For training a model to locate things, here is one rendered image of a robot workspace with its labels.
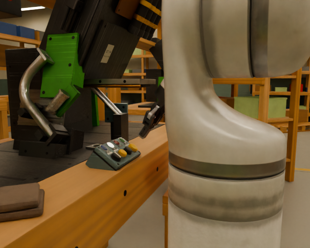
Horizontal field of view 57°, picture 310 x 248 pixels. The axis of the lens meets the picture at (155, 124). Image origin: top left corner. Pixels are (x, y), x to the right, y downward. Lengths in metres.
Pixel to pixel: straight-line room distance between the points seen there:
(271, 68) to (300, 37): 0.03
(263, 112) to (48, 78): 2.52
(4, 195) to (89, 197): 0.16
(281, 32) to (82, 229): 0.52
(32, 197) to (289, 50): 0.45
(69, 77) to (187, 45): 0.75
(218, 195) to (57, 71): 0.82
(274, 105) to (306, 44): 3.23
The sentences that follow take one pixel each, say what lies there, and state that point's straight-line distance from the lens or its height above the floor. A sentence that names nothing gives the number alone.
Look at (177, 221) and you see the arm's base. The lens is 0.23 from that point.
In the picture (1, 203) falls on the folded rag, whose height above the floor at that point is 0.93.
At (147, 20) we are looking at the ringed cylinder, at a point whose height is 1.35.
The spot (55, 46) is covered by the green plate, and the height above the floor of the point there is 1.23.
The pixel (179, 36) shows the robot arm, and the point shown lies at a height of 1.15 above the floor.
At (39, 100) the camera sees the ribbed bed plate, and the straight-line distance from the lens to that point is 1.02.
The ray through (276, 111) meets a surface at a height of 0.80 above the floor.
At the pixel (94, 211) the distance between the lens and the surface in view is 0.64.
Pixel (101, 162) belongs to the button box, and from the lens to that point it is 0.74.
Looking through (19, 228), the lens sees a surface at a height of 0.90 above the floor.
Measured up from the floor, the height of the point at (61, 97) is 1.07.
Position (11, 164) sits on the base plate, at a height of 0.90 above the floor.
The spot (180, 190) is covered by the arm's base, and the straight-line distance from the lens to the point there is 0.22.
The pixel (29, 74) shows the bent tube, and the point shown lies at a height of 1.14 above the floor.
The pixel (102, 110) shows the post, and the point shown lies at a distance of 1.84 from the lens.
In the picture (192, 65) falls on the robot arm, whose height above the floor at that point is 1.13.
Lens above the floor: 1.12
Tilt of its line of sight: 8 degrees down
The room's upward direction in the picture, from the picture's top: straight up
